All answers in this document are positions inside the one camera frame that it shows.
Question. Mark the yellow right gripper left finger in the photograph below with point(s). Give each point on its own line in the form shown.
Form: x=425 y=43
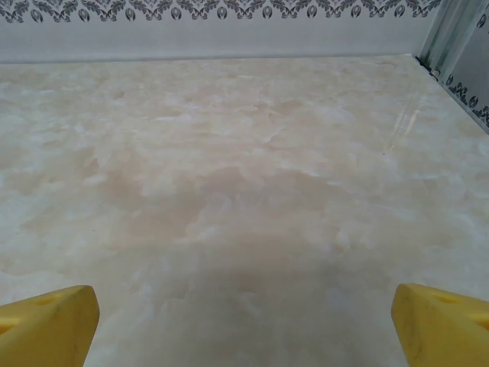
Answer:
x=49 y=329

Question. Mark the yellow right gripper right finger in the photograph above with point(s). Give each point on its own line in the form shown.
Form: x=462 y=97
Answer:
x=439 y=329

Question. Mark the aluminium frame post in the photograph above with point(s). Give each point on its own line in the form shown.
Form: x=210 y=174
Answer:
x=447 y=34

